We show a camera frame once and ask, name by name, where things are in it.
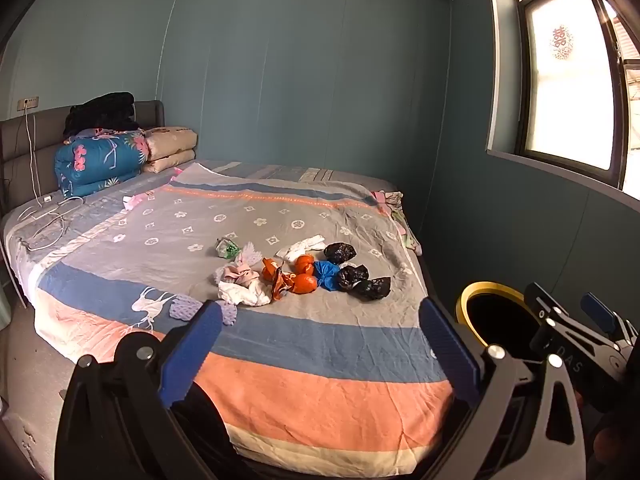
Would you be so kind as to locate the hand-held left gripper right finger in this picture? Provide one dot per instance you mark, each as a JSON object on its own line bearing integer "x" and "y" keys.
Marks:
{"x": 450, "y": 355}

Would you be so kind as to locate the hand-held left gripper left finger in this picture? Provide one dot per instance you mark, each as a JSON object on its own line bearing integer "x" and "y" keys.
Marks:
{"x": 192, "y": 355}

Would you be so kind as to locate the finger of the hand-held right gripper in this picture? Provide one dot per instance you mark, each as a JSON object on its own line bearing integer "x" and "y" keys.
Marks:
{"x": 597, "y": 310}
{"x": 557, "y": 317}

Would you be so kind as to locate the purple foam fruit net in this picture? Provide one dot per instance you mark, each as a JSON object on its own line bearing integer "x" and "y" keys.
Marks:
{"x": 187, "y": 308}

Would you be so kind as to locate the yellow rimmed black trash bin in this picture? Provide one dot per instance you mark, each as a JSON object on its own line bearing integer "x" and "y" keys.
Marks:
{"x": 467, "y": 300}

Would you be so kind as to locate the black plastic bag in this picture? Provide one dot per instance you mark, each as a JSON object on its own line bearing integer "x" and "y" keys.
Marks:
{"x": 339, "y": 253}
{"x": 352, "y": 276}
{"x": 372, "y": 288}

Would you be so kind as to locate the green snack wrapper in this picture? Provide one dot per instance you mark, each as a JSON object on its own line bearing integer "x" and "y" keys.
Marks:
{"x": 228, "y": 248}

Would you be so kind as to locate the orange foil wrapper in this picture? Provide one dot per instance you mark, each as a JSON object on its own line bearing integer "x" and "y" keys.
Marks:
{"x": 274, "y": 275}

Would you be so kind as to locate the white shredded tissue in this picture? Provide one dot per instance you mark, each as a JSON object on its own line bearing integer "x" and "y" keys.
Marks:
{"x": 249, "y": 252}

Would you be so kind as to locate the large orange plastic bag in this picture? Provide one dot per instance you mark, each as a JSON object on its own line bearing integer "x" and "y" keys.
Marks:
{"x": 303, "y": 284}

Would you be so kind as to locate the small orange plastic bag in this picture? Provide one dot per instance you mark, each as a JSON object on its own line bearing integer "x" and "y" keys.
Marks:
{"x": 304, "y": 264}

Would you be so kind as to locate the blue plastic bag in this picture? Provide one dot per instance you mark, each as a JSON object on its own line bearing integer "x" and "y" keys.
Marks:
{"x": 327, "y": 275}

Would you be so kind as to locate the white sock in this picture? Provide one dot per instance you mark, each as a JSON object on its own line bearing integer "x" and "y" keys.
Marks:
{"x": 302, "y": 246}

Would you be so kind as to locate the striped flower print bedsheet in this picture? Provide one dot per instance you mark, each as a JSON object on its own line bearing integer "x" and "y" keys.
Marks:
{"x": 310, "y": 350}

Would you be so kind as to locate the floral cloth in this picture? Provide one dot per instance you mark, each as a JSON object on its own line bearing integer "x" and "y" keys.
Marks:
{"x": 400, "y": 215}

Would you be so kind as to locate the pink white cloth scrap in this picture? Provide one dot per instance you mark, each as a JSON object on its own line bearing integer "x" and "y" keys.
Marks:
{"x": 133, "y": 202}

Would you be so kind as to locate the beige folded quilt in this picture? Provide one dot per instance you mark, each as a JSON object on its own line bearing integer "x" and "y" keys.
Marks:
{"x": 170, "y": 147}

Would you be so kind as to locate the blue floral folded quilt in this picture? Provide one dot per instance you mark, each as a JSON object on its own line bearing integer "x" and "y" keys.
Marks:
{"x": 97, "y": 162}

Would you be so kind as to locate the window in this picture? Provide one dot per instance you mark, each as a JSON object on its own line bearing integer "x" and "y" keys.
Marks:
{"x": 565, "y": 85}

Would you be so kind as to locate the black clothing pile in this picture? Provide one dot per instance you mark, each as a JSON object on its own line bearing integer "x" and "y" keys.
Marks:
{"x": 102, "y": 112}

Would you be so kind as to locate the grey padded headboard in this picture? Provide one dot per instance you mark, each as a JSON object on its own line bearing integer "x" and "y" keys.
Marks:
{"x": 30, "y": 150}

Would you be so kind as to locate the red window sticker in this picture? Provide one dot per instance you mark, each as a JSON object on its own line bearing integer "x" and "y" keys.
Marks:
{"x": 561, "y": 42}

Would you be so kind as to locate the wall power socket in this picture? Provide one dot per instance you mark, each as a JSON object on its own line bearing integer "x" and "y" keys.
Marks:
{"x": 28, "y": 103}

